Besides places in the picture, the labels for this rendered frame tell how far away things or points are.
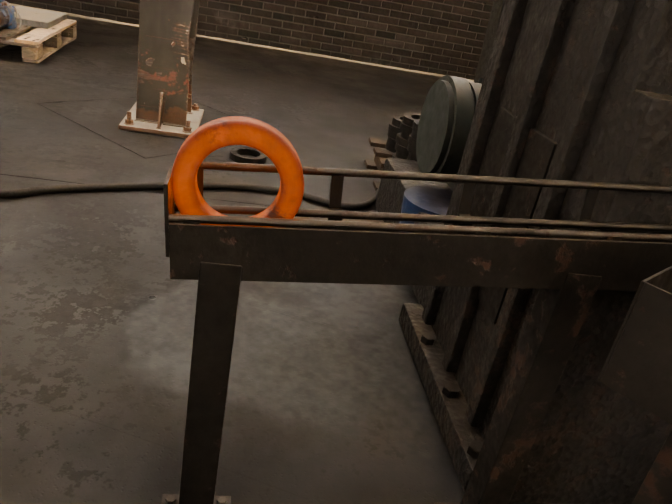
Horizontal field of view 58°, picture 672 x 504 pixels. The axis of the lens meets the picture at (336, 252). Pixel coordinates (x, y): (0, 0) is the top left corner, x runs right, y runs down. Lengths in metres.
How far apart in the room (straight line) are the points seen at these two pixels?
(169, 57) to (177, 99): 0.22
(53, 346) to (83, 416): 0.27
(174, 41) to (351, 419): 2.35
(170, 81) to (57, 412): 2.25
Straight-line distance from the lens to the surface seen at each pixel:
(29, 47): 4.74
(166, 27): 3.37
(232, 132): 0.83
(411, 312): 1.85
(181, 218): 0.85
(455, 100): 2.15
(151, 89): 3.43
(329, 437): 1.46
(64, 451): 1.40
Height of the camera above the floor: 0.98
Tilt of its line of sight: 25 degrees down
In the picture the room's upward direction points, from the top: 11 degrees clockwise
